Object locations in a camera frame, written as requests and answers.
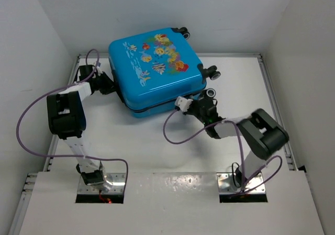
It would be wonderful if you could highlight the blue suitcase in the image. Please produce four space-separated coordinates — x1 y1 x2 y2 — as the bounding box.
108 27 221 118

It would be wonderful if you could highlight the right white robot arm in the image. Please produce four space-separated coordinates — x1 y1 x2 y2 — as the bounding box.
182 98 289 189

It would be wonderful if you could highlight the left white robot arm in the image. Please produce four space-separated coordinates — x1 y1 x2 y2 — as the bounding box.
47 72 115 190

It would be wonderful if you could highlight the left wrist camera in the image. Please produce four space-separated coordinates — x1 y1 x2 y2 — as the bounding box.
75 65 94 82

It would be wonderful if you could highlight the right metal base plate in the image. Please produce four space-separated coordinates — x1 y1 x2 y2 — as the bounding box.
217 172 266 195

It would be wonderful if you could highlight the metal base plate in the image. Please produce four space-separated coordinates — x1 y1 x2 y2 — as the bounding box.
77 173 126 195
217 172 266 195

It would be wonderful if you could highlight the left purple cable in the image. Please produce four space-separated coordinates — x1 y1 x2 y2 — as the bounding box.
16 48 129 194

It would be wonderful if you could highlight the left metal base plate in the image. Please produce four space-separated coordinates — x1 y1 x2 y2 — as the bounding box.
77 173 126 195

